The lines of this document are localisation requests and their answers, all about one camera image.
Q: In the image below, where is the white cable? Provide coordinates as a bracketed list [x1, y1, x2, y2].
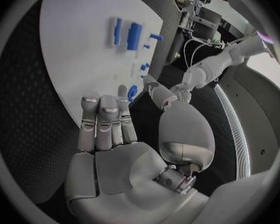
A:
[191, 42, 217, 65]
[183, 38, 212, 68]

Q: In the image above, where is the thin blue cylinder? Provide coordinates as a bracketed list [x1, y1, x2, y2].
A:
[113, 17, 123, 46]

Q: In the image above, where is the white task board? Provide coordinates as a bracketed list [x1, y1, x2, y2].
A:
[39, 0, 166, 128]

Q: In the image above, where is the glowing light bar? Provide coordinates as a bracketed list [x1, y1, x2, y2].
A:
[256, 30, 276, 44]

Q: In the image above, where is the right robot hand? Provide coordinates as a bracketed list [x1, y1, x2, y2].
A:
[64, 74, 216, 224]

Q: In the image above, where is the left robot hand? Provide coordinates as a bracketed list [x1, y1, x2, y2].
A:
[170, 84, 192, 104]

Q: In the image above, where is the grey workshop machine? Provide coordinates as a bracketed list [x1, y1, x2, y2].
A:
[167, 0, 227, 64]

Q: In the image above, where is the blue gear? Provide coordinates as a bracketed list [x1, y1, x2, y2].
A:
[128, 85, 139, 103]

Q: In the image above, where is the thick blue cylinder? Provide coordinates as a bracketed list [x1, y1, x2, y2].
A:
[126, 22, 142, 51]

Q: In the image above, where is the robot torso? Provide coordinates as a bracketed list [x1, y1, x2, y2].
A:
[213, 52, 280, 182]

